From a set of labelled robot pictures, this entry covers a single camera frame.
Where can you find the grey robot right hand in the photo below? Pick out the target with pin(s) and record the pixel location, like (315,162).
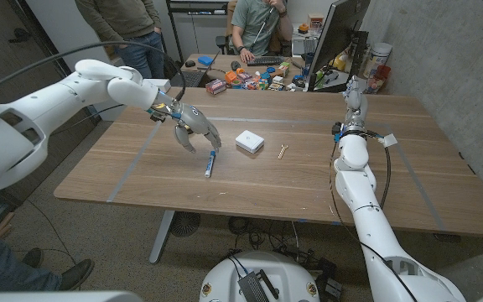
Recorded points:
(356,109)

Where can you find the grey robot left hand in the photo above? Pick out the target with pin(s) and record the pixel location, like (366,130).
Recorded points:
(193,119)

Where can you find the blue and white marker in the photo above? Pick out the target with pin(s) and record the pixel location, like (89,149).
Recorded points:
(210,164)

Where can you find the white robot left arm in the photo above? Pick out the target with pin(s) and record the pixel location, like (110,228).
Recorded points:
(57,96)

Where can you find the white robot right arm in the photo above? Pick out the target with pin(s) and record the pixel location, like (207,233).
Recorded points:
(359,184)

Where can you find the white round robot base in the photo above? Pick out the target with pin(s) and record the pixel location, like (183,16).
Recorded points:
(287,274)

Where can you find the maroon printed small box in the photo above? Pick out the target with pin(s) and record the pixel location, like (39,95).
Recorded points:
(216,86)

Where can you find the white power strip box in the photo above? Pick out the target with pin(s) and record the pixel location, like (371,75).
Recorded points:
(164,85)

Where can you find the orange small box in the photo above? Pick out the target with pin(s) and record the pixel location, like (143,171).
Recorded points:
(231,76)

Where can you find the blue flat box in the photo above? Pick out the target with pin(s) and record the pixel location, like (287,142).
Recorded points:
(205,60)

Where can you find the white square box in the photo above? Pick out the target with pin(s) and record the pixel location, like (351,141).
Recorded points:
(250,141)

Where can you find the black laptop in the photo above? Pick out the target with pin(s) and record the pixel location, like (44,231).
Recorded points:
(188,79)

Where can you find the white label tag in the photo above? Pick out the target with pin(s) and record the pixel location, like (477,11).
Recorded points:
(390,140)

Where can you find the yellow bottle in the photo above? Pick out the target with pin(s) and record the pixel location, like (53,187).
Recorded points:
(339,63)

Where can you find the black computer mouse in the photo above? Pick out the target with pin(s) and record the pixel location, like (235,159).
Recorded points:
(190,64)

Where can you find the white round canister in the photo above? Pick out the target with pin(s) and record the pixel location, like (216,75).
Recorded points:
(377,56)

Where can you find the wooden back desk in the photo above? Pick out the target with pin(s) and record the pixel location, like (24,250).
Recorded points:
(224,69)

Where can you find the black computer monitor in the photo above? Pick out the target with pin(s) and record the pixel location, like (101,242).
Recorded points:
(338,29)

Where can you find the green and white carton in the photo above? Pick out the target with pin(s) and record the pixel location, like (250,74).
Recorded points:
(284,69)

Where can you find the black keyboard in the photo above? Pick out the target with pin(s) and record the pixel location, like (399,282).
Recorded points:
(266,61)

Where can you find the black metal shelf rack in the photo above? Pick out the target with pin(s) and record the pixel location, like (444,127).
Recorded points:
(173,25)

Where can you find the round black floor fan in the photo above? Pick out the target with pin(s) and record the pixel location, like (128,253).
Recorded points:
(185,224)

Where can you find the seated person green t-shirt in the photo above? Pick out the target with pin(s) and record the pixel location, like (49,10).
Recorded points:
(252,21)

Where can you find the grey metal table leg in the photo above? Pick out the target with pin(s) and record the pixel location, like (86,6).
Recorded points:
(161,237)

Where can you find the standing person olive sweater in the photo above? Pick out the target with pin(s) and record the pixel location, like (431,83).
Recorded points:
(120,21)

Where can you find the black device on base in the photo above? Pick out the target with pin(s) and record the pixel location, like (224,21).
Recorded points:
(253,287)

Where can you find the white robot torso edge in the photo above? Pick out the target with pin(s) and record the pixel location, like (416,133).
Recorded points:
(57,297)

